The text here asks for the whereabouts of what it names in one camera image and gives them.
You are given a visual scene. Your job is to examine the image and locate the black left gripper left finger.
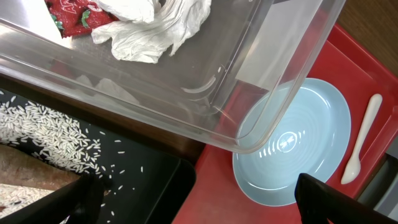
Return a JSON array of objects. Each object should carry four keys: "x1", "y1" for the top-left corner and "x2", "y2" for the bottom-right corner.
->
[{"x1": 1, "y1": 174, "x2": 105, "y2": 224}]

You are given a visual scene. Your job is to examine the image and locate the white plastic spoon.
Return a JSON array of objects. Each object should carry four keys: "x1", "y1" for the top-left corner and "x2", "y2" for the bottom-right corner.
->
[{"x1": 340, "y1": 93, "x2": 382, "y2": 185}]

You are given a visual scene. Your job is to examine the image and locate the clear plastic waste bin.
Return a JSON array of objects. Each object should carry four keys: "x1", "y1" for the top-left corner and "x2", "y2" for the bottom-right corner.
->
[{"x1": 1, "y1": 1, "x2": 344, "y2": 154}]

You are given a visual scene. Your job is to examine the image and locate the grey plastic dishwasher rack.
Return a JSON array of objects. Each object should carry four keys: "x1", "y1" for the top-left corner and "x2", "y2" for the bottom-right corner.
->
[{"x1": 357, "y1": 137, "x2": 397, "y2": 221}]

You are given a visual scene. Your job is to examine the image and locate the red snack wrapper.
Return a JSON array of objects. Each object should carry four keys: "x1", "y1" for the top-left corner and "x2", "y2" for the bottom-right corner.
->
[{"x1": 45, "y1": 0, "x2": 118, "y2": 38}]

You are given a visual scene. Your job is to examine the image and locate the pile of white rice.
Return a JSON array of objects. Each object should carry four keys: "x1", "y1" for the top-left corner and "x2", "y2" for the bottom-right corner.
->
[{"x1": 0, "y1": 90, "x2": 146, "y2": 224}]

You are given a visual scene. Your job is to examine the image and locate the white napkin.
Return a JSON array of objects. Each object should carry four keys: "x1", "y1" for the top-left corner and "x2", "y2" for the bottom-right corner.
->
[{"x1": 91, "y1": 0, "x2": 211, "y2": 63}]

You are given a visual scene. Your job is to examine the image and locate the black waste tray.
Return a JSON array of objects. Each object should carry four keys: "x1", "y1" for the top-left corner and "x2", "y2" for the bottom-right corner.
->
[{"x1": 1, "y1": 77, "x2": 196, "y2": 223}]

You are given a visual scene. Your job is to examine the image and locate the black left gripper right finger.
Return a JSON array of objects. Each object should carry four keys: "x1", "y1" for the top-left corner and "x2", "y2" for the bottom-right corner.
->
[{"x1": 295, "y1": 173, "x2": 397, "y2": 224}]

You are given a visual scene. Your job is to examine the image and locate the light blue plate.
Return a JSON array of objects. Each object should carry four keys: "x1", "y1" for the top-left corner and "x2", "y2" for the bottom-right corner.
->
[{"x1": 233, "y1": 78, "x2": 351, "y2": 207}]

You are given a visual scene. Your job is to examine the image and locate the red plastic tray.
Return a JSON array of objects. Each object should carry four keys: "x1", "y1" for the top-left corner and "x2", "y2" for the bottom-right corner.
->
[{"x1": 174, "y1": 26, "x2": 397, "y2": 223}]

